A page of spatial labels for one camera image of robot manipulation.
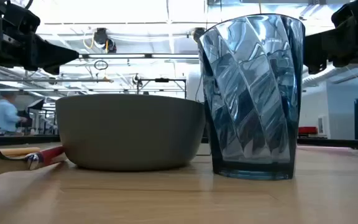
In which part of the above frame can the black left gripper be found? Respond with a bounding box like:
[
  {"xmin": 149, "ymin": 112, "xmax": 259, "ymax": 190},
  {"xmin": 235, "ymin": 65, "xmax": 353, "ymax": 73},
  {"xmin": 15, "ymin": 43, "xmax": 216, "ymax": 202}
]
[{"xmin": 0, "ymin": 0, "xmax": 80, "ymax": 76}]

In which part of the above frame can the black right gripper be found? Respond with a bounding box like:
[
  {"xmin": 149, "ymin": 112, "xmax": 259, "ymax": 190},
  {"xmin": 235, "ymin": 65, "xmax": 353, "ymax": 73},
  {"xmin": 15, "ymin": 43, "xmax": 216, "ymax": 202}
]
[{"xmin": 303, "ymin": 0, "xmax": 358, "ymax": 75}]

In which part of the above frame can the red handled metal utensil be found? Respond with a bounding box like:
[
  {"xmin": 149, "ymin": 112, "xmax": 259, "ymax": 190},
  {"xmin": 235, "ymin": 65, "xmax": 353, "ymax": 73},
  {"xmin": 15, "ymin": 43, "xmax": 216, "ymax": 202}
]
[{"xmin": 0, "ymin": 140, "xmax": 65, "ymax": 171}]

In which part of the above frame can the orange handled metal utensil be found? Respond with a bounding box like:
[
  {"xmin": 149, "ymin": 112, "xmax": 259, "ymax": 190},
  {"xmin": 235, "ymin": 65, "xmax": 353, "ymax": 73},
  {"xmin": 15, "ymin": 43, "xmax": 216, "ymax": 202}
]
[{"xmin": 0, "ymin": 146, "xmax": 42, "ymax": 157}]

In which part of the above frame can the black ceiling mounted device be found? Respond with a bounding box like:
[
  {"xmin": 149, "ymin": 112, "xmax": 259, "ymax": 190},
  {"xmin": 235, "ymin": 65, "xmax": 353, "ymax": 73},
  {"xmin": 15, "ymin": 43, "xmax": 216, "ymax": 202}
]
[{"xmin": 92, "ymin": 27, "xmax": 117, "ymax": 54}]

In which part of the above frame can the person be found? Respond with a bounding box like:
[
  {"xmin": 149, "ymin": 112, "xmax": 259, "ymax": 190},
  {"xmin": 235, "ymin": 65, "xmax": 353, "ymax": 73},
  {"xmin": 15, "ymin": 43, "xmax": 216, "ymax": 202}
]
[{"xmin": 0, "ymin": 91, "xmax": 28, "ymax": 135}]

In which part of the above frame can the red box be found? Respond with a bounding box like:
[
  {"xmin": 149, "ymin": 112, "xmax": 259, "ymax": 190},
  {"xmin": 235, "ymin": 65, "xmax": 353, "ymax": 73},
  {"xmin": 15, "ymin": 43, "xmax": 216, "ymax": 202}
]
[{"xmin": 298, "ymin": 126, "xmax": 319, "ymax": 136}]

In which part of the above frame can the grey round bowl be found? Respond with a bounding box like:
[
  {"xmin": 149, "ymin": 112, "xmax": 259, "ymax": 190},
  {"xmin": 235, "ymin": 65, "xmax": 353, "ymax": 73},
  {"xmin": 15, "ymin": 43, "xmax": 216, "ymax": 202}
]
[{"xmin": 55, "ymin": 93, "xmax": 206, "ymax": 172}]

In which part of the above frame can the black overhead rail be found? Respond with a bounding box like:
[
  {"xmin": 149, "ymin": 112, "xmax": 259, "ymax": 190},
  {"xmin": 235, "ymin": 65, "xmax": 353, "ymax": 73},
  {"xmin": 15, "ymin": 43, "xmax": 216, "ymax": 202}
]
[{"xmin": 78, "ymin": 53, "xmax": 200, "ymax": 60}]

